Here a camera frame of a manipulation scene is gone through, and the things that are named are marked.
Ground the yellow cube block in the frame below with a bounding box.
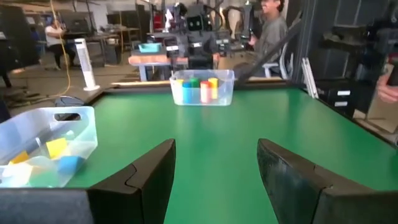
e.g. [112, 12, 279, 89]
[8, 151, 31, 166]

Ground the yellow hanging cable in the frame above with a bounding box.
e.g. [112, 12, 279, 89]
[49, 0, 72, 98]

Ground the clear plastic bin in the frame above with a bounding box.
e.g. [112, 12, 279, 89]
[0, 106, 99, 189]
[169, 68, 236, 107]

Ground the blue cylinder block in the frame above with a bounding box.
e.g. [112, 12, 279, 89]
[182, 81, 193, 105]

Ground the person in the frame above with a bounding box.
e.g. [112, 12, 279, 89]
[248, 0, 289, 78]
[44, 19, 77, 70]

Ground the person's hand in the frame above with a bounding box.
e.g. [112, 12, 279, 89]
[375, 73, 398, 104]

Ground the yellow cylinder block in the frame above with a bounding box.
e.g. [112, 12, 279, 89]
[175, 78, 185, 105]
[207, 77, 220, 100]

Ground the black storage box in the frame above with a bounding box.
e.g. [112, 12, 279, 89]
[315, 77, 374, 116]

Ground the dark round floor base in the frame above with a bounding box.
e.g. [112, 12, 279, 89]
[55, 95, 85, 108]

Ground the green table mat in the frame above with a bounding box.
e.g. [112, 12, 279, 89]
[67, 86, 398, 224]

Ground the wooden workbench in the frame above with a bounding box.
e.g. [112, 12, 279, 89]
[127, 54, 190, 82]

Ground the red cylinder block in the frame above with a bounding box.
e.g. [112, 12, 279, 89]
[200, 80, 213, 105]

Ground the white chair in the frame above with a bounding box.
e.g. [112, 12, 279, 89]
[261, 43, 295, 79]

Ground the teal plastic tub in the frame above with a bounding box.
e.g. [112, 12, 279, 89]
[137, 42, 163, 54]

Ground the yellow wedge block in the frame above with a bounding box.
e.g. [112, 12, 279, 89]
[45, 137, 69, 160]

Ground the white tower fan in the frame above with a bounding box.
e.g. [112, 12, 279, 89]
[73, 37, 101, 92]

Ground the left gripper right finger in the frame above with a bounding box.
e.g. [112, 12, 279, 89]
[257, 138, 374, 224]

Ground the blue wedge block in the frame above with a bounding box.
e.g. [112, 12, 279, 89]
[57, 154, 86, 176]

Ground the silver aluminium bracket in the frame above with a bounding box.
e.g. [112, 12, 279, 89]
[300, 57, 320, 100]

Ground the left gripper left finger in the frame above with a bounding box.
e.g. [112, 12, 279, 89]
[88, 138, 177, 224]

